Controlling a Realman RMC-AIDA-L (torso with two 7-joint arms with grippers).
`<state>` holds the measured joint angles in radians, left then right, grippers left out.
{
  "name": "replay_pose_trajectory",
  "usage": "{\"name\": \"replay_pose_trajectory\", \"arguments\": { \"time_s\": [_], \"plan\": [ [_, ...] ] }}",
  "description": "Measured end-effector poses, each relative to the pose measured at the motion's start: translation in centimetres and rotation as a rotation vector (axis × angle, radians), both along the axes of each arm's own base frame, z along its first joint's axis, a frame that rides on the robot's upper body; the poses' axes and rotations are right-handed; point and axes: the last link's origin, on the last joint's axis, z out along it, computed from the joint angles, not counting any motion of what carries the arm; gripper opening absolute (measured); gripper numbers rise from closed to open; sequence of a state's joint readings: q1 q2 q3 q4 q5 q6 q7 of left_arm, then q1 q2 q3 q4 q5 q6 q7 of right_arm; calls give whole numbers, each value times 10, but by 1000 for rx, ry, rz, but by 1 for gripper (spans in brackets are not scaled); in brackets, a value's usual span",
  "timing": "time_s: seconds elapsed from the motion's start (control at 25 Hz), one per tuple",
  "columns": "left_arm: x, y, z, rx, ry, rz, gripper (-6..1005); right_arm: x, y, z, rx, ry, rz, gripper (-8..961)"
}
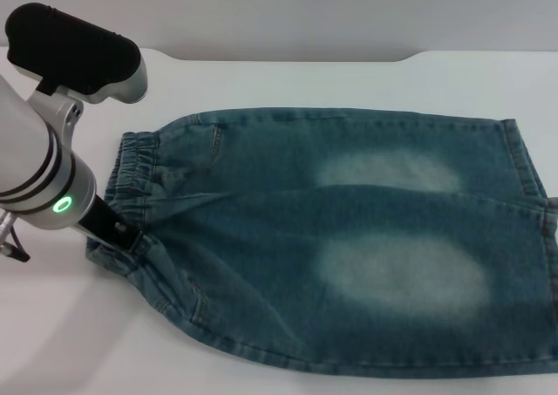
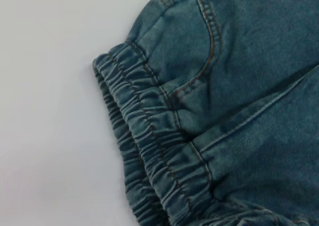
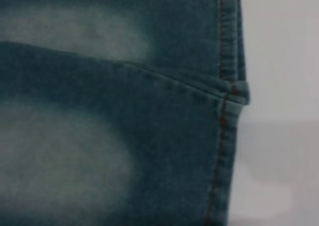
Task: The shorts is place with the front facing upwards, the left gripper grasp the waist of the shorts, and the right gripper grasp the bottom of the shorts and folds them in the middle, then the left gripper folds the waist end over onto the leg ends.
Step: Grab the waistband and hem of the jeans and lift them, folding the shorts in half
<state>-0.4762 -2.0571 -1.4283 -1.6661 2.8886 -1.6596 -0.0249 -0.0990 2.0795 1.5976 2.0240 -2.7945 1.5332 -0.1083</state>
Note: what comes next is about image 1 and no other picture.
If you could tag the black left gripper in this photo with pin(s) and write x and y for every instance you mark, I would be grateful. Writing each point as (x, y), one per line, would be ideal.
(106, 225)

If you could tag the blue denim shorts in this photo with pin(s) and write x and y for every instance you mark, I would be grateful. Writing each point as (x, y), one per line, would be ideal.
(305, 247)

